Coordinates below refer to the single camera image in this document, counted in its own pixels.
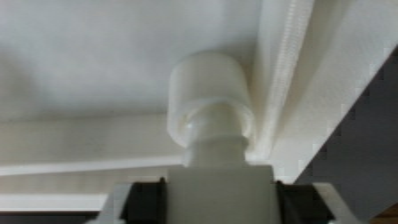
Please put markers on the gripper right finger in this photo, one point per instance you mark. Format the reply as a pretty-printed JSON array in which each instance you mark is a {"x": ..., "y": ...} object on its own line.
[{"x": 336, "y": 205}]

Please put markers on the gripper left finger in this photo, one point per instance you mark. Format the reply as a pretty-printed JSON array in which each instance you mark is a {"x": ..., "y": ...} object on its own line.
[{"x": 110, "y": 213}]

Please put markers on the white square table top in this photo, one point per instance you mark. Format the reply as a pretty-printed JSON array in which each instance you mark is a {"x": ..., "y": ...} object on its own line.
[{"x": 87, "y": 54}]

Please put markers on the white leg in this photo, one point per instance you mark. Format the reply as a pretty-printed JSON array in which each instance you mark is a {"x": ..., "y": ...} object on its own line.
[{"x": 220, "y": 189}]

